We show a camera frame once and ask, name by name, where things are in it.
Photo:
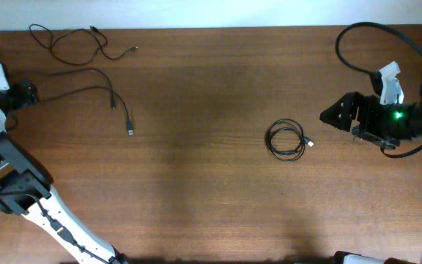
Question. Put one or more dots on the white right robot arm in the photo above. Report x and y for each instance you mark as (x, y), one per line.
(384, 120)

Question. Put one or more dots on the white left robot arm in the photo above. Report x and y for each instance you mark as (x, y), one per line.
(27, 190)

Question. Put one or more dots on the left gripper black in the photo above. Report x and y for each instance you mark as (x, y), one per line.
(23, 92)

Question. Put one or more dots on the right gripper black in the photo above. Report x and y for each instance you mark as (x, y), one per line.
(360, 115)

